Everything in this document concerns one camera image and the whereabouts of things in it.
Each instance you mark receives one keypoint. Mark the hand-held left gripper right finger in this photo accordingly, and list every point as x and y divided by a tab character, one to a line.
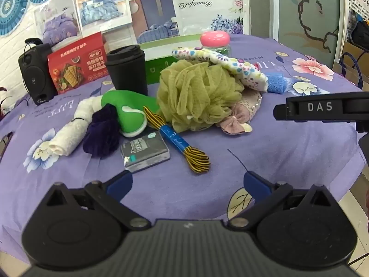
254	183

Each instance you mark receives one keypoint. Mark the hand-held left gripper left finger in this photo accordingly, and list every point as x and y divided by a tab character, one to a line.
120	183

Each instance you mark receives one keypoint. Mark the blue sponge cloth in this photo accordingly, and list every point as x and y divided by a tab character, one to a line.
277	83

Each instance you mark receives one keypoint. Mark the yellow black shoelace bundle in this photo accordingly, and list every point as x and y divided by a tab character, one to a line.
175	140

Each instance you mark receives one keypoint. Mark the floral print cloth pouch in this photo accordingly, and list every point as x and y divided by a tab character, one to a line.
245	70

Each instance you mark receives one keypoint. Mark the green cardboard box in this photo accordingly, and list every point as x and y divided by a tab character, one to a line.
155	67

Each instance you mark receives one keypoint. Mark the purple floral tablecloth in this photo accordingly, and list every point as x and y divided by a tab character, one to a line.
282	155

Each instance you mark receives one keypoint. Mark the grey wrapped packet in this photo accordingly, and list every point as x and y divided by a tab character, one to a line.
145	151

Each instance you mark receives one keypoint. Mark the dark purple scrunchie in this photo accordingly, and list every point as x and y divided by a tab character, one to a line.
102	132

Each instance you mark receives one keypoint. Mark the pink lace sachet with bow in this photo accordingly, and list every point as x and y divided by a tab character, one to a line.
243	111

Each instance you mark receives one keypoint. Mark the white lace rolled cloth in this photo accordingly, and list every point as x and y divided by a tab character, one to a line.
72	127

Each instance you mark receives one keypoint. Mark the green sock with white trim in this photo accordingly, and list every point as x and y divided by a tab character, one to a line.
129	106

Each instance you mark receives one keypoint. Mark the black bag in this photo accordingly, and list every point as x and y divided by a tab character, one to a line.
360	34

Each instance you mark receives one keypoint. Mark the glass door with cartoon print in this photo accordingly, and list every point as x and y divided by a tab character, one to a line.
305	11

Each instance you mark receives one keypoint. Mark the olive green bath loofah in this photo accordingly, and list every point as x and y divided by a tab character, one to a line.
196	92

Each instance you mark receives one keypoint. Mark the black plastic cup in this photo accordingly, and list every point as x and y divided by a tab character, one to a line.
126	69

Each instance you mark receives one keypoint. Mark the glass jar with pink lid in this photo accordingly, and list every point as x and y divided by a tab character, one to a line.
214	40

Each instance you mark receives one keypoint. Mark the red cracker box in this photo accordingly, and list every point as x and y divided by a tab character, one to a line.
76	63

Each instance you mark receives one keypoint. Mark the black speaker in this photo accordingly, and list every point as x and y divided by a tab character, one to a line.
36	75

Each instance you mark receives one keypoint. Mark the white floral bedding bag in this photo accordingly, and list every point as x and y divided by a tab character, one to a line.
201	5

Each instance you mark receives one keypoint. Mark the purple bedding picture card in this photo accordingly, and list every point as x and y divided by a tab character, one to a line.
57	24

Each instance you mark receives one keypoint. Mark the blue bedding picture card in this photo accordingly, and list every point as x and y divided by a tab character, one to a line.
101	5

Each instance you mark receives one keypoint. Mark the large blue paper fan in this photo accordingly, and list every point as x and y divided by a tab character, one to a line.
11	5

